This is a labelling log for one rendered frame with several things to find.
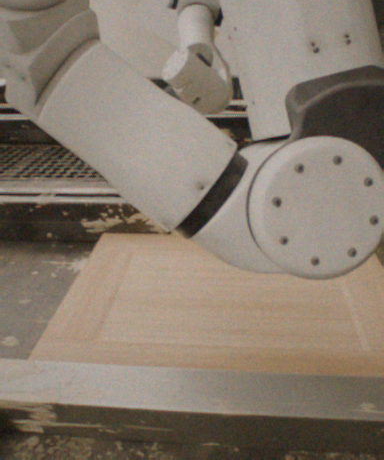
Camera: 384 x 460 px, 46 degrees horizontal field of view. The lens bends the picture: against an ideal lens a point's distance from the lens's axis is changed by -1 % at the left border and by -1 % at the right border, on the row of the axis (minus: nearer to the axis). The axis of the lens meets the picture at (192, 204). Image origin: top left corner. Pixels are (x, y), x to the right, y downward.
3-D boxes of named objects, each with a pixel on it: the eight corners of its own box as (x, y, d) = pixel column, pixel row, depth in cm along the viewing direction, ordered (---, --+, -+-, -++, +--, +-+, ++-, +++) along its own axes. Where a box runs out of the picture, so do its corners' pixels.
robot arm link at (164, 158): (56, 135, 34) (254, 287, 37) (15, 128, 24) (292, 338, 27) (143, 21, 34) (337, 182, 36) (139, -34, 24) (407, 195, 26)
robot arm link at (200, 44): (236, 103, 81) (230, 57, 89) (201, 74, 76) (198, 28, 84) (209, 123, 84) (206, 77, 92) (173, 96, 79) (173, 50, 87)
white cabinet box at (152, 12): (349, 83, 428) (160, -41, 402) (310, 132, 457) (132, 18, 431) (340, 69, 481) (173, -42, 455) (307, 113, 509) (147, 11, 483)
